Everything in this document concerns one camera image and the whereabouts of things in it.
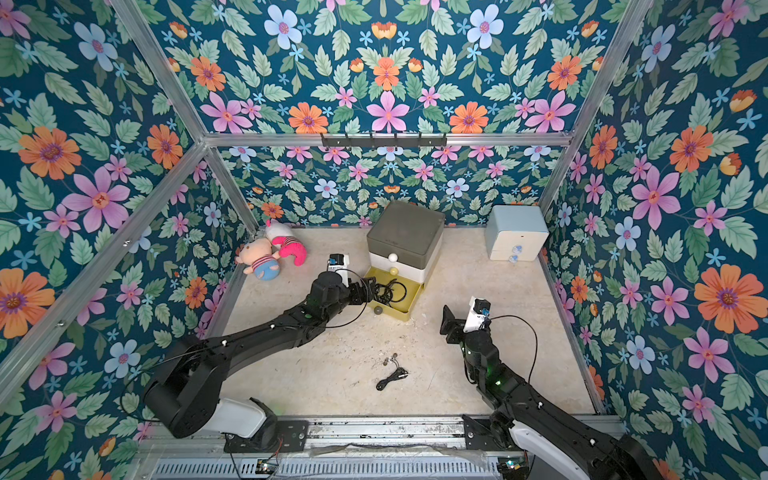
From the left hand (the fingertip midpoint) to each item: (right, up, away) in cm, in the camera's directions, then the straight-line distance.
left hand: (368, 276), depth 86 cm
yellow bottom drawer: (+10, -10, +5) cm, 15 cm away
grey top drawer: (+9, +7, +2) cm, 11 cm away
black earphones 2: (+3, -6, +10) cm, 12 cm away
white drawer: (+9, +2, +7) cm, 11 cm away
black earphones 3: (+10, -27, -4) cm, 29 cm away
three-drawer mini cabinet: (+11, +11, +2) cm, 15 cm away
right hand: (+26, -8, -6) cm, 27 cm away
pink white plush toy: (-33, +12, +18) cm, 39 cm away
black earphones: (+5, -6, +12) cm, 15 cm away
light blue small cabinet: (+48, +14, +12) cm, 52 cm away
